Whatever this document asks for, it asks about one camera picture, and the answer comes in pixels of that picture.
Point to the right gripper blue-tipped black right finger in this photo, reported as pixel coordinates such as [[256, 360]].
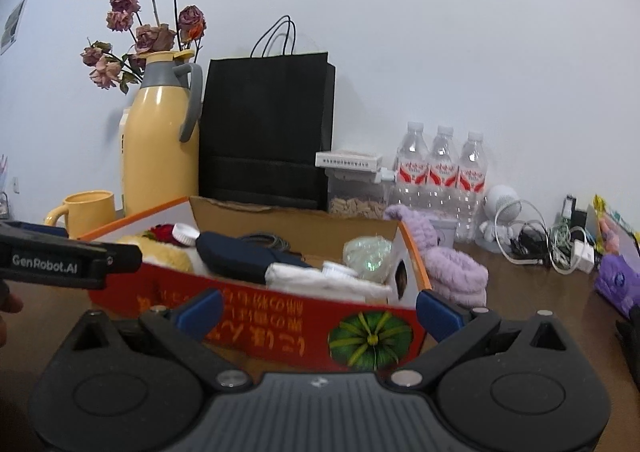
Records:
[[458, 333]]

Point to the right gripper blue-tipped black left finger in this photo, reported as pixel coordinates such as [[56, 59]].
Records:
[[181, 332]]

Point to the plush alpaca toy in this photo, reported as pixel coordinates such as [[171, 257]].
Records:
[[169, 256]]

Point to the navy blue pouch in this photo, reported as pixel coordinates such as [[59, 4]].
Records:
[[245, 258]]

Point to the white round lid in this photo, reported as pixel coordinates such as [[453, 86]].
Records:
[[185, 235]]

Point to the iridescent plastic bag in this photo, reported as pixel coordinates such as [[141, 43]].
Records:
[[370, 257]]

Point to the white translucent plastic box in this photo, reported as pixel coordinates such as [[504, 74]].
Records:
[[315, 283]]

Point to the white bottle cap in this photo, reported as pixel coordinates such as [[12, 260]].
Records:
[[334, 270]]

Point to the person's left hand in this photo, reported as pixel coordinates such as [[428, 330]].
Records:
[[9, 304]]

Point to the purple fluffy headband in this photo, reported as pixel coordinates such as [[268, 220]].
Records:
[[454, 275]]

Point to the yellow ceramic mug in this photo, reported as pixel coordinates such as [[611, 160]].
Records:
[[84, 212]]

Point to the red orange cardboard box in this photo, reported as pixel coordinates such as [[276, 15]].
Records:
[[301, 331]]

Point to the white tin can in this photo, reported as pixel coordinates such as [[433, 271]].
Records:
[[446, 230]]

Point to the white round robot gadget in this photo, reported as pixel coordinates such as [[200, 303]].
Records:
[[501, 208]]

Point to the right water bottle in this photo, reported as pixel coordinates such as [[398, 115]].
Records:
[[470, 186]]

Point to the water bottle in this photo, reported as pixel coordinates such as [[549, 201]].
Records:
[[442, 172], [410, 167], [470, 186]]

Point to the left water bottle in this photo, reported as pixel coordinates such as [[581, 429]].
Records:
[[410, 167]]

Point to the white carton behind jug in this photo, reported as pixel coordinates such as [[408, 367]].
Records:
[[121, 148]]

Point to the middle water bottle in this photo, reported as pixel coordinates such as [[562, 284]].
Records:
[[442, 172]]

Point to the yellow thermos jug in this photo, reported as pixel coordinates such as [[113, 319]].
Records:
[[162, 134]]

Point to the purple tissue pack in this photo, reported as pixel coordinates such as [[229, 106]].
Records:
[[618, 283]]

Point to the clear container with seeds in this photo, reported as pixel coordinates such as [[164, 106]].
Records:
[[359, 194]]

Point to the black cloth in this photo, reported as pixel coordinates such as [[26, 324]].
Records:
[[628, 335]]

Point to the colourful snack bag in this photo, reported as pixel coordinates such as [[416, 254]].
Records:
[[614, 233]]

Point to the small white flat box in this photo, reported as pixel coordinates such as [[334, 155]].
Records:
[[349, 161]]

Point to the black paper shopping bag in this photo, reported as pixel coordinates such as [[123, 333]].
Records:
[[264, 119]]

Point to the dried rose bouquet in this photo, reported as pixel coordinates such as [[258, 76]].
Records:
[[153, 26]]

